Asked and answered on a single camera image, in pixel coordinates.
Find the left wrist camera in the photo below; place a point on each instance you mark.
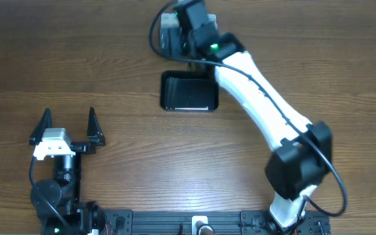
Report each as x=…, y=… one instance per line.
x=55, y=143

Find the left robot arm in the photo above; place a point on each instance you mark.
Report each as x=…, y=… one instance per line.
x=64, y=182

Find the black tray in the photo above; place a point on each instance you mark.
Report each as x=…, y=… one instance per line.
x=191, y=94

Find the mounting rail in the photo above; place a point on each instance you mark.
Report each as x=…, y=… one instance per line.
x=162, y=225

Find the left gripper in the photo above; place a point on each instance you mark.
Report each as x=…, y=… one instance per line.
x=83, y=147

